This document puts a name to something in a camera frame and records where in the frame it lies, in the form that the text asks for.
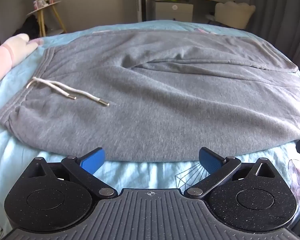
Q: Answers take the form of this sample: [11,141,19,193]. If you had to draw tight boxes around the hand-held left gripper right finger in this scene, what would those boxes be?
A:
[184,146,275,198]

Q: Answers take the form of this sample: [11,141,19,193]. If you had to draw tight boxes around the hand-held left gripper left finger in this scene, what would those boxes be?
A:
[27,147,118,198]

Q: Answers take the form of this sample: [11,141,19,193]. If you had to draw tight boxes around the round side table yellow legs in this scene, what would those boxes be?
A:
[27,1,67,37]

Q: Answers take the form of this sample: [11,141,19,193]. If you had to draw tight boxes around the white tall standing unit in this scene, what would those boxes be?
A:
[136,0,147,22]

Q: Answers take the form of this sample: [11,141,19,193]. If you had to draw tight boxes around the grey pants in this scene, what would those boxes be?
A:
[0,29,300,162]

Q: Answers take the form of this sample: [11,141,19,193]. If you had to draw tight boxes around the white bedside cabinet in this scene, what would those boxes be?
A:
[151,0,193,22]

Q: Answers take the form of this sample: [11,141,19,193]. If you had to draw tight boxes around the light blue printed bedsheet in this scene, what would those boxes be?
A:
[0,21,300,233]

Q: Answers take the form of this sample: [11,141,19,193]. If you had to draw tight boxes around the black bag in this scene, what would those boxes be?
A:
[22,14,42,37]

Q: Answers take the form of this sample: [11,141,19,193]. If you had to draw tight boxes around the white shell-shaped chair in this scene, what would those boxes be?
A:
[206,1,256,29]

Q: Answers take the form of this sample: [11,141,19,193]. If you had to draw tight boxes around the grey curtain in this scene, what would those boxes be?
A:
[247,0,300,65]

